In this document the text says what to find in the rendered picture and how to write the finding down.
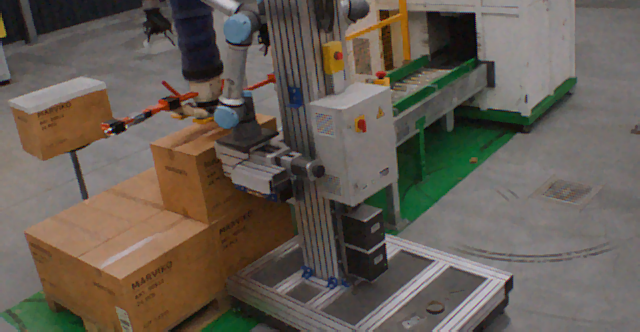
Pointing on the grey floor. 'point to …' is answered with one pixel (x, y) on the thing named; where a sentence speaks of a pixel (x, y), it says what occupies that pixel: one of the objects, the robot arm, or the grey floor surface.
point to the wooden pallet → (217, 305)
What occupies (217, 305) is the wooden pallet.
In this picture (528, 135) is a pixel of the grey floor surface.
